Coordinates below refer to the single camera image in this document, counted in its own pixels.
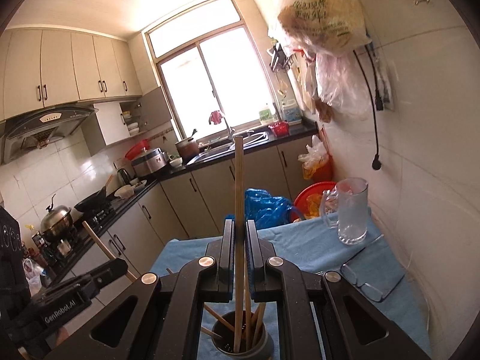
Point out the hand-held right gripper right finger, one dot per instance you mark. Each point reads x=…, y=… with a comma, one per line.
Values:
x=253, y=262

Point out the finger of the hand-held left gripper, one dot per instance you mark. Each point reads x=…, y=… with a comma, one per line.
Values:
x=108, y=270

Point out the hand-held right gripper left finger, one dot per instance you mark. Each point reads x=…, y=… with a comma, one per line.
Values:
x=227, y=262

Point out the slender wooden chopstick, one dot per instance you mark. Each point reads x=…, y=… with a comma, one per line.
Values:
x=239, y=180
x=97, y=242

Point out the bunch of wooden chopsticks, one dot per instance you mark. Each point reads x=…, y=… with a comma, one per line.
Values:
x=259, y=317

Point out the grey perforated utensil holder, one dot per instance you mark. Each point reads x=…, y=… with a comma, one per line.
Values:
x=221, y=347

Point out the white plastic bag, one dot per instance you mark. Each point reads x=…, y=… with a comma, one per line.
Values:
x=33, y=273

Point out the blue table cloth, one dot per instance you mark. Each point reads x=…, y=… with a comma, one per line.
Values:
x=300, y=240

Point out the black gas stove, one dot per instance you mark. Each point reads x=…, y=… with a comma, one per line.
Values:
x=101, y=215

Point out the blue plastic bag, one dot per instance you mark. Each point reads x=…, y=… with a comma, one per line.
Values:
x=266, y=206

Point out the black wok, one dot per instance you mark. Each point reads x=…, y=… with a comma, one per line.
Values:
x=92, y=202

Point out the beige base cabinets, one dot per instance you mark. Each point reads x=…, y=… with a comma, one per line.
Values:
x=210, y=195

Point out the steel lidded stockpot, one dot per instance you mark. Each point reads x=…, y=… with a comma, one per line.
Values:
x=56, y=221

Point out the wide white bowl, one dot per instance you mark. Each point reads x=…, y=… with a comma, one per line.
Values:
x=125, y=192

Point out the red floor basin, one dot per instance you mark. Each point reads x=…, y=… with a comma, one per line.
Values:
x=313, y=198

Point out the steel electric kettle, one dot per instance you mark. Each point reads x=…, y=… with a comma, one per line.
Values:
x=123, y=175

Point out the clear glass mug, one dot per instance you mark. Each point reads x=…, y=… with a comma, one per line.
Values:
x=352, y=213

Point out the small white ceramic bowl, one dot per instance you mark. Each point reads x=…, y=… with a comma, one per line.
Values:
x=176, y=163

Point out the purple framed eyeglasses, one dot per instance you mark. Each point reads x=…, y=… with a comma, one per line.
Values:
x=365, y=287

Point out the silver rice cooker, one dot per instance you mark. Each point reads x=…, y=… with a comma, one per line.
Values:
x=150, y=161

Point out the red bin with bags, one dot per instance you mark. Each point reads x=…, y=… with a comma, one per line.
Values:
x=318, y=165

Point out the brown cooking pot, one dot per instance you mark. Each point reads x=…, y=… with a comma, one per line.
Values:
x=187, y=149

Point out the red plastic basin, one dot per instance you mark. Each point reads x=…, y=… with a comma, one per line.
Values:
x=135, y=152

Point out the chrome sink faucet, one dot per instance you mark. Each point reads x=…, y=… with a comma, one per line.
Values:
x=228, y=129

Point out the red plastic basket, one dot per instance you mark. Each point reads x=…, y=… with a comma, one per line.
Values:
x=278, y=129

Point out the black kitchen countertop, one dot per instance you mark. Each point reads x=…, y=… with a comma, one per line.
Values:
x=296, y=132

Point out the red cloth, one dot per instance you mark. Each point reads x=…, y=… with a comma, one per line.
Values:
x=216, y=117

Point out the green dish soap bottle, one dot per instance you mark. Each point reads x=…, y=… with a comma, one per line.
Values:
x=267, y=114

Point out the white blue detergent jug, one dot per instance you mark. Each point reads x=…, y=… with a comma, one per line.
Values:
x=291, y=112

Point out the grey range hood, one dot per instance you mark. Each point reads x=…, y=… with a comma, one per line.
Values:
x=45, y=127

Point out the kitchen window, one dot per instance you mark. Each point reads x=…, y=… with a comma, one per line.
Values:
x=225, y=75

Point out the pinkish hanging plastic bag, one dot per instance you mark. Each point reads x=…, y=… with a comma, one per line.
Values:
x=341, y=82

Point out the large printed plastic bag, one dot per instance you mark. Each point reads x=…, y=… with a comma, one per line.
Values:
x=322, y=15

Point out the open wall cabinet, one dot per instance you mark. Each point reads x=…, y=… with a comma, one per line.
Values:
x=108, y=120

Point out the beige wall cabinets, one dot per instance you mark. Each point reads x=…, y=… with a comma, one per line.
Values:
x=60, y=71

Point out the black wall hook rack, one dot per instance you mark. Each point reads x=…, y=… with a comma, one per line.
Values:
x=279, y=58

